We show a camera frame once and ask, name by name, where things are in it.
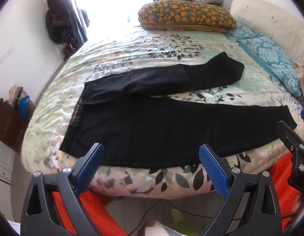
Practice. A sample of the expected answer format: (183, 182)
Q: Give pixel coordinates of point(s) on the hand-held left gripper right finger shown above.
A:
(213, 169)

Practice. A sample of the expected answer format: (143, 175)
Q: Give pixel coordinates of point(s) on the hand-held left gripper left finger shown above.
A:
(93, 167)

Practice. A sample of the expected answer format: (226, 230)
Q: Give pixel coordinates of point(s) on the black pants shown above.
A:
(142, 132)

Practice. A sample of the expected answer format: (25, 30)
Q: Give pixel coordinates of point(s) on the orange red blanket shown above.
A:
(93, 209)

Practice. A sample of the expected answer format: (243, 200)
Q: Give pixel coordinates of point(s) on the tan cloth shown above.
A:
(299, 70)

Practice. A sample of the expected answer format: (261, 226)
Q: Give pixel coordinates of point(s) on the green floor object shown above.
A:
(178, 217)

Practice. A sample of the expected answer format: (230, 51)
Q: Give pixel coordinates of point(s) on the teal patterned pillow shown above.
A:
(270, 54)

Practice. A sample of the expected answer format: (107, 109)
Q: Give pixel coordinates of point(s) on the white cabinet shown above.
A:
(3, 162)

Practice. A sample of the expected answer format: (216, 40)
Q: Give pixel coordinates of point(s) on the brown cardboard box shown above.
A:
(11, 127)

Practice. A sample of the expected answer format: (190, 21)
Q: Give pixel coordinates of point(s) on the cream padded headboard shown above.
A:
(270, 19)

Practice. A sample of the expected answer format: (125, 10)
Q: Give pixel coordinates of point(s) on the floral leaf print bedsheet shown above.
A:
(142, 44)

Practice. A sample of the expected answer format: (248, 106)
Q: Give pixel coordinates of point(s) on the dark hanging clothes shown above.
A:
(57, 22)

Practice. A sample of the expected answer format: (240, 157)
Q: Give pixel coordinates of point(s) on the dark window curtain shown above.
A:
(73, 12)

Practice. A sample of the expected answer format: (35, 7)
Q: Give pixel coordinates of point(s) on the orange floral green pillow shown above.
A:
(184, 14)

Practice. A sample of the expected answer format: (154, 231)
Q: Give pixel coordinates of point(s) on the white wall switch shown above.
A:
(6, 54)

